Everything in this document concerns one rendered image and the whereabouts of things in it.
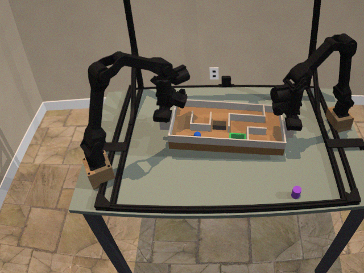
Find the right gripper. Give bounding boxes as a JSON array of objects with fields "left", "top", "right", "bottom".
[{"left": 153, "top": 88, "right": 176, "bottom": 123}]

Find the purple cylinder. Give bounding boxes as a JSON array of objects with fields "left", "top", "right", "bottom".
[{"left": 291, "top": 186, "right": 301, "bottom": 199}]

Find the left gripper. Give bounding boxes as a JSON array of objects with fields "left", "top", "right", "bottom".
[{"left": 284, "top": 100, "right": 303, "bottom": 131}]

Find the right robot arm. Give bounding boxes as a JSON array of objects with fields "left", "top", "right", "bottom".
[{"left": 80, "top": 51, "right": 190, "bottom": 171}]

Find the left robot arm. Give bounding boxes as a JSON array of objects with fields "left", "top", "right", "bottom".
[{"left": 270, "top": 34, "right": 357, "bottom": 118}]

